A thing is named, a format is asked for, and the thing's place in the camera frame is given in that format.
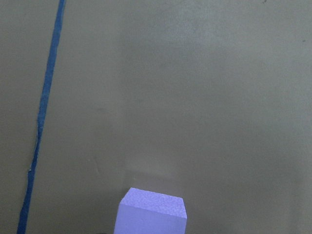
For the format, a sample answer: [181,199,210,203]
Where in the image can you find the purple foam block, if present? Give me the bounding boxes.
[114,188,187,234]

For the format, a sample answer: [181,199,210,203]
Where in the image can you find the brown paper table cover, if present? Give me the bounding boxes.
[0,0,312,234]

